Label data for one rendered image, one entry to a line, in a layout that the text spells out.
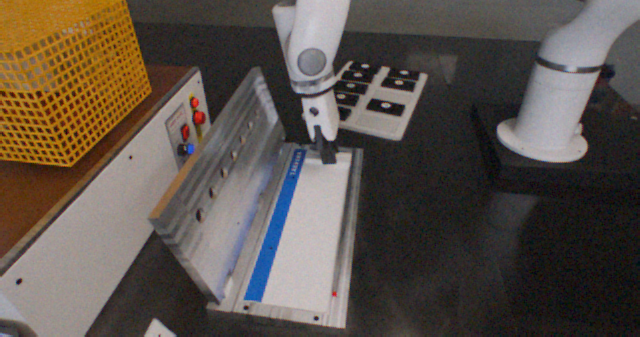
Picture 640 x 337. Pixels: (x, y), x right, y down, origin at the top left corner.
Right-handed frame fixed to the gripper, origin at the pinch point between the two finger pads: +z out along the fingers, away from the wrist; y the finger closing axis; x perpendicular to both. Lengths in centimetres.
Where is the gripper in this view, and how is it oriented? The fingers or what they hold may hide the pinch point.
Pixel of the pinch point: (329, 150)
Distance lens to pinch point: 82.5
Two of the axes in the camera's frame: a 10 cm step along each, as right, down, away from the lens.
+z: 2.1, 7.9, 5.7
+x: -9.7, 0.7, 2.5
